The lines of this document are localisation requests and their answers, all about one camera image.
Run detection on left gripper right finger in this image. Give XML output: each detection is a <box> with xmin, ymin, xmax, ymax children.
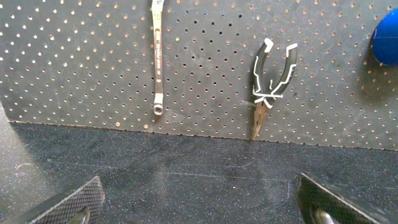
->
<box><xmin>297</xmin><ymin>172</ymin><xmax>398</xmax><ymax>224</ymax></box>

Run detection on black pegboard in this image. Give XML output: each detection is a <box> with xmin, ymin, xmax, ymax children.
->
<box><xmin>0</xmin><ymin>0</ymin><xmax>398</xmax><ymax>152</ymax></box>

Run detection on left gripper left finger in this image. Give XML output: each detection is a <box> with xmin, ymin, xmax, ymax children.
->
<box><xmin>0</xmin><ymin>175</ymin><xmax>106</xmax><ymax>224</ymax></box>

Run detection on wrench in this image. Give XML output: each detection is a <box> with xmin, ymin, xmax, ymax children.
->
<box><xmin>150</xmin><ymin>0</ymin><xmax>165</xmax><ymax>117</ymax></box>

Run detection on roll of blue tape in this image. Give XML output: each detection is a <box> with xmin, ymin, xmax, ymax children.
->
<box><xmin>371</xmin><ymin>7</ymin><xmax>398</xmax><ymax>67</ymax></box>

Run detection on wide loop metal hook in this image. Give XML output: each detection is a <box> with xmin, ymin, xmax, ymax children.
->
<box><xmin>252</xmin><ymin>78</ymin><xmax>284</xmax><ymax>99</ymax></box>

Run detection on black and white pliers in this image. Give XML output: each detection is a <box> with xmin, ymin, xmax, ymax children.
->
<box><xmin>251</xmin><ymin>37</ymin><xmax>299</xmax><ymax>141</ymax></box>

